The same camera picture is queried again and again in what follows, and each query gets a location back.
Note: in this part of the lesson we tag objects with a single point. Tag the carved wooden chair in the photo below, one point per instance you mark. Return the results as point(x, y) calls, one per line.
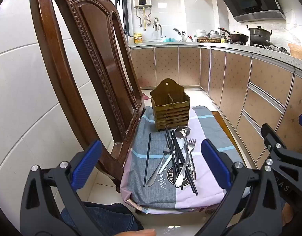
point(96, 54)

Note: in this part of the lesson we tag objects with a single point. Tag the dark sauce bottle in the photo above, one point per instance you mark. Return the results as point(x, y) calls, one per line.
point(224, 38)

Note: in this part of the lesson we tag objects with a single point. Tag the white pot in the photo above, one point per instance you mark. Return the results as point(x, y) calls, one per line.
point(201, 33)

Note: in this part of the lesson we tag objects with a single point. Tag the wooden utensil holder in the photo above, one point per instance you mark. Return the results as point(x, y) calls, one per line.
point(170, 113)

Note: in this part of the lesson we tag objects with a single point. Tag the stack of steel bowls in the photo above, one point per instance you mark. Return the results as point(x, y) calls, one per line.
point(215, 35)

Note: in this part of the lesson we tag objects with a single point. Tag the steel ladle on counter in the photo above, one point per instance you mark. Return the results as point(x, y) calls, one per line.
point(276, 47)

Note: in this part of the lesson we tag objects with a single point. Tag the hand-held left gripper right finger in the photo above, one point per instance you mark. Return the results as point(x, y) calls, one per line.
point(215, 162)

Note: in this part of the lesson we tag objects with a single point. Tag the black wok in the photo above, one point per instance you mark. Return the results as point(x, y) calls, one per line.
point(237, 37)

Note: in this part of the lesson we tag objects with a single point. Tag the steel fork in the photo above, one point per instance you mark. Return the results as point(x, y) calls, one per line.
point(188, 157)
point(154, 175)

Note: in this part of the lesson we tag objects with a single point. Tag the black chopstick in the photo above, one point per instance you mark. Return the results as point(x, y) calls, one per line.
point(178, 172)
point(147, 159)
point(171, 152)
point(191, 184)
point(194, 184)

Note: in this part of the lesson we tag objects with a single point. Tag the steel pot with lid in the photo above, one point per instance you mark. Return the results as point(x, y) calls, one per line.
point(259, 34)

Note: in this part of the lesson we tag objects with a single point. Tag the white utensil cup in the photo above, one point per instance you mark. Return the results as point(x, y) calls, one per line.
point(183, 37)

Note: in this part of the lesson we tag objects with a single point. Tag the person's left hand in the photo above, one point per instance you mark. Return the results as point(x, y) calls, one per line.
point(138, 233)

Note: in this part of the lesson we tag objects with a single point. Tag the grey pink patterned cushion cover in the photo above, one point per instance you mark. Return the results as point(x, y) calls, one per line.
point(205, 123)

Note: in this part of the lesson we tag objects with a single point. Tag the gas stove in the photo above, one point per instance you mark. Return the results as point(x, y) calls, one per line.
point(260, 45)

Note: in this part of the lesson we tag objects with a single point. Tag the steel faucet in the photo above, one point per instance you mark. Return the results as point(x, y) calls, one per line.
point(158, 29)

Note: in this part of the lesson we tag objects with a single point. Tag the dark door frame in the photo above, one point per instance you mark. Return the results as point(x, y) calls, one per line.
point(121, 5)

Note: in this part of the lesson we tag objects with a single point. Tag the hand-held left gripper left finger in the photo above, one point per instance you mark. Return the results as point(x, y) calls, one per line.
point(87, 162)

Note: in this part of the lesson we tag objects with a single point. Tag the person's left leg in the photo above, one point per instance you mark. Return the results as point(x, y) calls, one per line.
point(99, 213)

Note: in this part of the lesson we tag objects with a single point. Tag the red floor mat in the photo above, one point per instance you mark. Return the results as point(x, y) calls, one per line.
point(146, 97)

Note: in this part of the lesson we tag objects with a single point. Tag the teal tray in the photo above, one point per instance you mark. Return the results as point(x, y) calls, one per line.
point(169, 40)

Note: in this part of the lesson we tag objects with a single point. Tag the steel ladle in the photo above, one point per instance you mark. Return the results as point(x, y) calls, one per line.
point(184, 131)
point(276, 47)

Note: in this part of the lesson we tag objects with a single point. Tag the woven basket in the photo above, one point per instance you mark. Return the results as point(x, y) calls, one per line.
point(298, 49)

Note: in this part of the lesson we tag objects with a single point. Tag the yellow oil bottle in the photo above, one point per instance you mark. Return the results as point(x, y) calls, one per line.
point(138, 38)

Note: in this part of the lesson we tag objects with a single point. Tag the black range hood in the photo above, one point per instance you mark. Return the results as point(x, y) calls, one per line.
point(249, 0)

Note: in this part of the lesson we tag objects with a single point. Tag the water heater pipes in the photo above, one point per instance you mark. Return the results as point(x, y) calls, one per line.
point(143, 17)

